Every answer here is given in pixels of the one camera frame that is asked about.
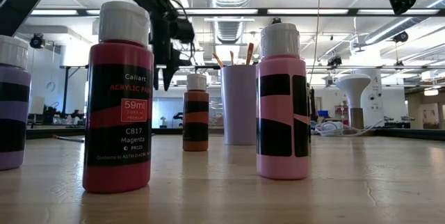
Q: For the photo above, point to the silver ceiling air duct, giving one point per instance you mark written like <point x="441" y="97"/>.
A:
<point x="229" y="29"/>

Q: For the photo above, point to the blue background box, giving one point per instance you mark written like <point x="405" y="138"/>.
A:
<point x="324" y="113"/>

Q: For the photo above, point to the small brown paint bottle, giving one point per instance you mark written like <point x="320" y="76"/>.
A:
<point x="195" y="95"/>

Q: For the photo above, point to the small pink paint bottle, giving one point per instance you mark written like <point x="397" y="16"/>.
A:
<point x="278" y="109"/>

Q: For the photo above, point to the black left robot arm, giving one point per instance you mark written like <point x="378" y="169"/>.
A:
<point x="24" y="5"/>

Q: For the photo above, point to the white printed column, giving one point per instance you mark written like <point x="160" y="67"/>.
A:
<point x="377" y="105"/>

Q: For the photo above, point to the small lavender paint bottle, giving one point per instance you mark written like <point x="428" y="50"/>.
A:
<point x="14" y="112"/>

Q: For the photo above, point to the lavender plastic cup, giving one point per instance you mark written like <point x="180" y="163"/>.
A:
<point x="240" y="112"/>

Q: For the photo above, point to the white mushroom lamp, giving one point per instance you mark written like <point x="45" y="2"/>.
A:
<point x="353" y="85"/>

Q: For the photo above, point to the small magenta paint bottle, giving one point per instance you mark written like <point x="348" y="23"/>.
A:
<point x="118" y="178"/>

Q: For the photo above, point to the black linear ceiling light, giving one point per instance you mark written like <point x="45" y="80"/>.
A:
<point x="262" y="12"/>

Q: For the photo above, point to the black background robot arm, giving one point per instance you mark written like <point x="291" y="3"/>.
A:
<point x="50" y="114"/>

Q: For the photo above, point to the black ceiling spotlight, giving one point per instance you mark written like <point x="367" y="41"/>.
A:
<point x="36" y="41"/>
<point x="334" y="61"/>
<point x="400" y="37"/>
<point x="276" y="21"/>

